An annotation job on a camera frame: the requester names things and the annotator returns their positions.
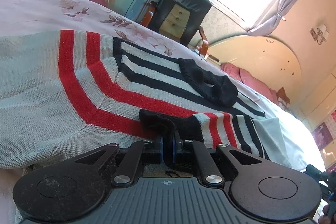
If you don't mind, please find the floral pink bed quilt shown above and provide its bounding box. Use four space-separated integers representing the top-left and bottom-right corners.
1 0 325 223

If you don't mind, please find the wall lamp sconce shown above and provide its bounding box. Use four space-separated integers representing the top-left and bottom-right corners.
310 24 329 46

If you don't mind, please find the person's right hand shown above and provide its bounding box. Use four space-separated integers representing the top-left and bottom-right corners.
317 203 336 224

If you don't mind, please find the pink wall poster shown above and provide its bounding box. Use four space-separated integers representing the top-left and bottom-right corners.
311 110 335 150

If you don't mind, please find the striped knit sweater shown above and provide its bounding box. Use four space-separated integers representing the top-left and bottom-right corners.
1 30 284 169

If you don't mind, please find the black leather armchair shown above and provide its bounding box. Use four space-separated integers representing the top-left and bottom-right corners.
141 0 211 57

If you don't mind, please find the cream arched headboard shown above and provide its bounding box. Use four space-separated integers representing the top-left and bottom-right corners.
207 35 302 105

